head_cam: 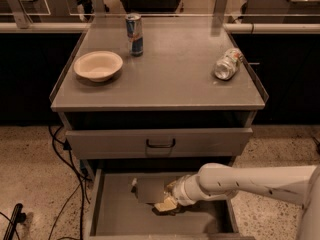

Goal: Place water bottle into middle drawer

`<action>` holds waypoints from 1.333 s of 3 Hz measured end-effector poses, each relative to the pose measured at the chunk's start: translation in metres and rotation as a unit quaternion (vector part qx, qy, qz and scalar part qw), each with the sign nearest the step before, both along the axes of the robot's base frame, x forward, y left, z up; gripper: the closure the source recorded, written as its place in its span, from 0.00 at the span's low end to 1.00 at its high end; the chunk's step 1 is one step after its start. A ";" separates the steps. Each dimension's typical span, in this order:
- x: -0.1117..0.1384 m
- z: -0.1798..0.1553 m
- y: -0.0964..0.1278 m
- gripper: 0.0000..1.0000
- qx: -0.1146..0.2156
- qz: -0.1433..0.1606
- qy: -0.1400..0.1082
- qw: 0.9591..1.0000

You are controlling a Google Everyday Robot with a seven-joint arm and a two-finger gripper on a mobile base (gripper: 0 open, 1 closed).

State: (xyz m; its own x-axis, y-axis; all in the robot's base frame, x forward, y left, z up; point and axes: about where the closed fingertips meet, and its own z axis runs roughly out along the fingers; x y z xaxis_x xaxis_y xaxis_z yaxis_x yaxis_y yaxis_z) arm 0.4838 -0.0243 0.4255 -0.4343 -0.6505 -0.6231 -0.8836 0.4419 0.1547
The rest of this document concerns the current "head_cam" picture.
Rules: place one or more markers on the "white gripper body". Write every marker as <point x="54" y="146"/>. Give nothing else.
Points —
<point x="180" y="191"/>

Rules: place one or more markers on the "clear plastic water bottle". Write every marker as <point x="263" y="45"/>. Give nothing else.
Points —
<point x="149" y="190"/>

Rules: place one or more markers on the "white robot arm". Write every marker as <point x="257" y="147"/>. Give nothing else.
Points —
<point x="299" y="185"/>

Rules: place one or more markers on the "grey top drawer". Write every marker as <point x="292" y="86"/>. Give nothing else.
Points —
<point x="125" y="144"/>

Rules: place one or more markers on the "grey open middle drawer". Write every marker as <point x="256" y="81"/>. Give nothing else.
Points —
<point x="117" y="214"/>

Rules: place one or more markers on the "grey drawer cabinet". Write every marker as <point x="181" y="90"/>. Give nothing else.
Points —
<point x="170" y="86"/>

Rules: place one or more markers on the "silver soda can lying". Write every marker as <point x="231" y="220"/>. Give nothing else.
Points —
<point x="228" y="65"/>

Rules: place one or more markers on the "white paper bowl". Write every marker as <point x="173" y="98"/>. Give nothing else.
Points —
<point x="98" y="66"/>

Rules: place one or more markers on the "black stand bottom left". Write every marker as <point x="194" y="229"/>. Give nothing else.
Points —
<point x="17" y="217"/>

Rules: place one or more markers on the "blue silver energy drink can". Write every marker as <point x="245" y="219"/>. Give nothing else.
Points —
<point x="134" y="33"/>

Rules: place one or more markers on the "clear acrylic barrier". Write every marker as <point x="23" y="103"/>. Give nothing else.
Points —
<point x="300" y="15"/>

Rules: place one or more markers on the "black drawer handle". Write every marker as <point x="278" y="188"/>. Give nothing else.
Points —
<point x="160" y="146"/>

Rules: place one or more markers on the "white horizontal rail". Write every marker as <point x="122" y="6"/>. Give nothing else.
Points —
<point x="40" y="27"/>

